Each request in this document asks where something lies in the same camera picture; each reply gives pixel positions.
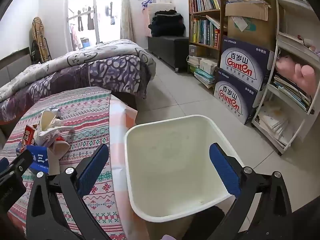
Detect red snack packet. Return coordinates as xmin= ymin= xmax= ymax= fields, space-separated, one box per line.
xmin=16 ymin=124 xmax=38 ymax=153

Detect purple patterned quilt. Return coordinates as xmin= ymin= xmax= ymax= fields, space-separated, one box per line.
xmin=0 ymin=54 xmax=157 ymax=125

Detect striped patterned tablecloth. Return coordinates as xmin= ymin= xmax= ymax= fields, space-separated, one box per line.
xmin=7 ymin=90 xmax=125 ymax=240

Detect wooden bookshelf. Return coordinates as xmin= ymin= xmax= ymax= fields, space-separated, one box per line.
xmin=187 ymin=0 xmax=226 ymax=76

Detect dark storage bench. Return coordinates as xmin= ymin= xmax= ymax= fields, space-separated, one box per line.
xmin=147 ymin=35 xmax=190 ymax=73

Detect crumpled white tissue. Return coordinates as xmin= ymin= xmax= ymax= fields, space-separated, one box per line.
xmin=34 ymin=125 xmax=75 ymax=147

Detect crumpled white paper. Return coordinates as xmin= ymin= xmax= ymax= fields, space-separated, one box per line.
xmin=47 ymin=107 xmax=62 ymax=118

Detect crumpled white snack wrapper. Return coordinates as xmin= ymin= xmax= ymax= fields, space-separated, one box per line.
xmin=39 ymin=110 xmax=64 ymax=131

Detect white plastic trash bin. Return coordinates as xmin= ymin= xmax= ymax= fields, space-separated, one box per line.
xmin=124 ymin=114 xmax=244 ymax=223

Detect brown cardboard box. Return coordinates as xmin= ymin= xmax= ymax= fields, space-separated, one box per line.
xmin=225 ymin=2 xmax=278 ymax=51

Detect pile of black clothes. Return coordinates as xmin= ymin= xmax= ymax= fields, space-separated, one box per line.
xmin=149 ymin=9 xmax=186 ymax=37

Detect plaid garment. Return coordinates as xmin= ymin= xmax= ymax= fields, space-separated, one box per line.
xmin=31 ymin=17 xmax=52 ymax=64

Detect blue water carton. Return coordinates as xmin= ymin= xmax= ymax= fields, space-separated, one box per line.
xmin=220 ymin=36 xmax=275 ymax=91
xmin=214 ymin=69 xmax=265 ymax=125

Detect white storage box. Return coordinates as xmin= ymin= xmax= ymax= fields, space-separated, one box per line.
xmin=147 ymin=2 xmax=173 ymax=12

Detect hanging dark garment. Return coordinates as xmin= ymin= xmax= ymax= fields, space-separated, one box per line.
xmin=86 ymin=6 xmax=95 ymax=30
xmin=77 ymin=10 xmax=84 ymax=32
xmin=106 ymin=2 xmax=117 ymax=25

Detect blue biscuit box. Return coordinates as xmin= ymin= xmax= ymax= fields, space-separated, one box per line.
xmin=25 ymin=145 xmax=50 ymax=173

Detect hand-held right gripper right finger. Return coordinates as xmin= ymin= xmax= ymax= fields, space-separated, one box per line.
xmin=209 ymin=142 xmax=293 ymax=240

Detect pink plush toy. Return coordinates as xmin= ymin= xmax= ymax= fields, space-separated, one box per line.
xmin=276 ymin=56 xmax=318 ymax=96

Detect leaning books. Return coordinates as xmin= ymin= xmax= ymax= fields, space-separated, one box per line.
xmin=271 ymin=74 xmax=312 ymax=112

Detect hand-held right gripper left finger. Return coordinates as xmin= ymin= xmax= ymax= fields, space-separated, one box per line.
xmin=26 ymin=143 xmax=110 ymax=240

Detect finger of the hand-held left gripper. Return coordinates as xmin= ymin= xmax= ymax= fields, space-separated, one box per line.
xmin=0 ymin=150 xmax=34 ymax=180
xmin=0 ymin=157 xmax=10 ymax=173

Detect pile of white booklets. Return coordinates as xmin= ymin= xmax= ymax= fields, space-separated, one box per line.
xmin=255 ymin=105 xmax=294 ymax=148

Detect row of green books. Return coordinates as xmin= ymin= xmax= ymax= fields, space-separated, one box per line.
xmin=190 ymin=15 xmax=222 ymax=49

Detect white shelf rack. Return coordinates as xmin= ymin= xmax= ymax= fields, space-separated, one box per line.
xmin=251 ymin=0 xmax=320 ymax=155

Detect grey printed quilt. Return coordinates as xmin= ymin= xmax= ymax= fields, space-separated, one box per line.
xmin=0 ymin=39 xmax=150 ymax=102

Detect pink plaid cloth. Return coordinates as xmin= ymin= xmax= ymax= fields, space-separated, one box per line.
xmin=109 ymin=95 xmax=138 ymax=240

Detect white curtain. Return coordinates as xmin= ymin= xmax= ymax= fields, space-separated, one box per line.
xmin=119 ymin=0 xmax=136 ymax=42

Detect grey padded headboard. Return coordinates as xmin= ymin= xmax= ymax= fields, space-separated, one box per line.
xmin=0 ymin=47 xmax=33 ymax=88

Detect stack of books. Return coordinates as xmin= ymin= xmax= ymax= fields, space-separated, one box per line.
xmin=187 ymin=55 xmax=218 ymax=88

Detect beige cardboard piece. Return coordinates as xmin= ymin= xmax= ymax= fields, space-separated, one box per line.
xmin=47 ymin=140 xmax=70 ymax=176

